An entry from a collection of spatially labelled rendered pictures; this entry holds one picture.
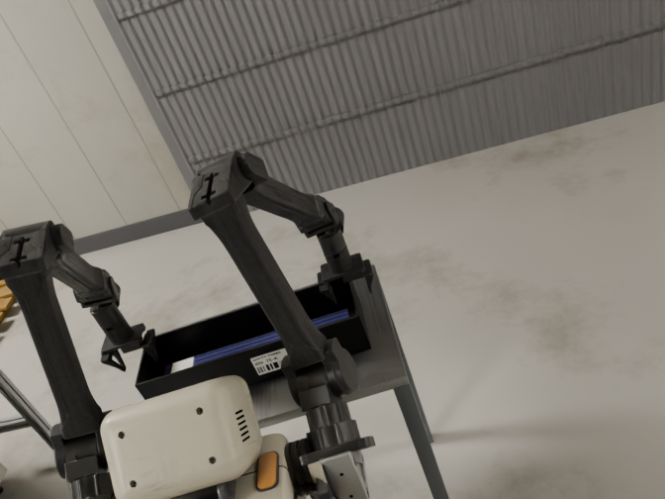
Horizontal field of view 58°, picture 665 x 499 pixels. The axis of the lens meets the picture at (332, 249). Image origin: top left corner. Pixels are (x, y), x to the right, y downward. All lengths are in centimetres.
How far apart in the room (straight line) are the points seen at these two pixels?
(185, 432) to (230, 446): 7
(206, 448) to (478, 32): 300
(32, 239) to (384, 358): 81
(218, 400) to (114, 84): 311
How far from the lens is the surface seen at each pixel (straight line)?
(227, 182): 93
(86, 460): 117
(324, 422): 101
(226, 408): 93
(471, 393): 240
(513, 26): 363
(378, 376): 144
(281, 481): 98
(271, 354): 149
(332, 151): 377
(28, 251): 107
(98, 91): 394
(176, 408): 95
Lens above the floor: 183
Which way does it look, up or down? 33 degrees down
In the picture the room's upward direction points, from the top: 21 degrees counter-clockwise
